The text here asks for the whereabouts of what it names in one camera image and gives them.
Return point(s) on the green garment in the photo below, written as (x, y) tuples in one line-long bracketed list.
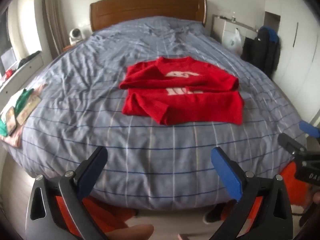
[(23, 98)]

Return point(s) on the beige folded garment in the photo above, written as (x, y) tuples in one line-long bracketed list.
[(27, 110)]

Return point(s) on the black and blue backpack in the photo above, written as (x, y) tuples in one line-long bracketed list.
[(263, 50)]

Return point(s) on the person's orange pants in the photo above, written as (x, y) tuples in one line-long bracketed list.
[(100, 212)]

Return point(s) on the white dresser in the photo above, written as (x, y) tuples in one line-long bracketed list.
[(20, 67)]

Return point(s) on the red knitted sweater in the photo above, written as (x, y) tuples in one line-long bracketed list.
[(182, 97)]

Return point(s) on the white wardrobe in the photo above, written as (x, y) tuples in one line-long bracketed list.
[(297, 50)]

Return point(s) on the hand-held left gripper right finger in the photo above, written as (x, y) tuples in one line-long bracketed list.
[(226, 172)]

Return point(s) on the small red item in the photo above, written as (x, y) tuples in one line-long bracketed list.
[(8, 73)]

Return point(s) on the white bedside cabinet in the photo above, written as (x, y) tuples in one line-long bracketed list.
[(225, 30)]

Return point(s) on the clear bottle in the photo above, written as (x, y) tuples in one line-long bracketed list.
[(234, 17)]

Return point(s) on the beige curtain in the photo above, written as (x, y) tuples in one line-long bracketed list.
[(53, 17)]

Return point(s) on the wooden headboard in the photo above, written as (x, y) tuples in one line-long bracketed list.
[(147, 10)]

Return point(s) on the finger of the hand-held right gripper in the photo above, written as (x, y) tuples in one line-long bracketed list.
[(310, 128), (290, 142)]

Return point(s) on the dark clothes on dresser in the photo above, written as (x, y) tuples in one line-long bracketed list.
[(28, 57)]

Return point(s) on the pile of folded clothes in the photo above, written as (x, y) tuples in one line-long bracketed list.
[(15, 140)]

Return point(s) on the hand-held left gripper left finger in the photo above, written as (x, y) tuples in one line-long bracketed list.
[(90, 172)]

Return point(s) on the white plastic bag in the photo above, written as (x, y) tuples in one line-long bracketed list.
[(235, 40)]

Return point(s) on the bed with grey plaid cover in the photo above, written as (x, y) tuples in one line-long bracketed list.
[(125, 120)]

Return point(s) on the white security camera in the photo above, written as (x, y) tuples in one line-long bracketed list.
[(75, 35)]

